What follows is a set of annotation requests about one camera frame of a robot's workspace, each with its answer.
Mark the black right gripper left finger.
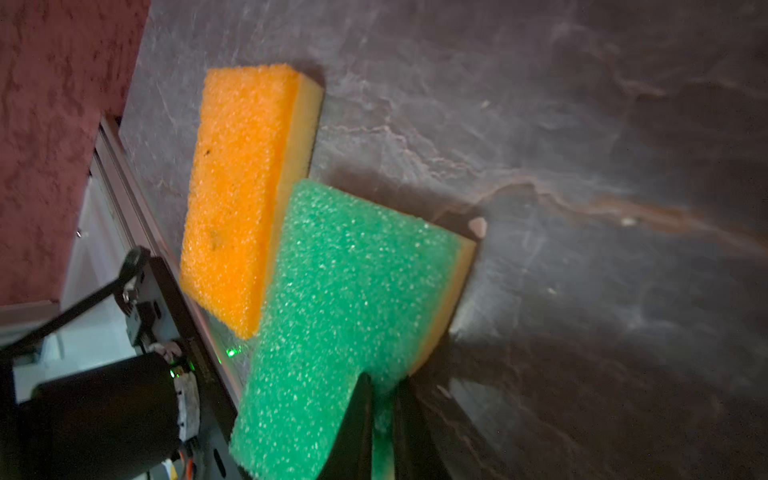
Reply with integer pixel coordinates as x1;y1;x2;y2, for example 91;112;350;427
317;373;374;480

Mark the light green sponge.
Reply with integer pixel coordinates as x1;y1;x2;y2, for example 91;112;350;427
230;180;476;479

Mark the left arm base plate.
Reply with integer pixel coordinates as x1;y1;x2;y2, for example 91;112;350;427
0;245;247;480

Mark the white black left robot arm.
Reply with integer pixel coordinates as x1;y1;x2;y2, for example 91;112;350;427
1;352;200;479

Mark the orange sponge left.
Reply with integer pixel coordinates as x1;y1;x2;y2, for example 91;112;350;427
180;64;324;340

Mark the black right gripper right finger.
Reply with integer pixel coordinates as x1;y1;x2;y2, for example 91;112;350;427
392;379;451;480

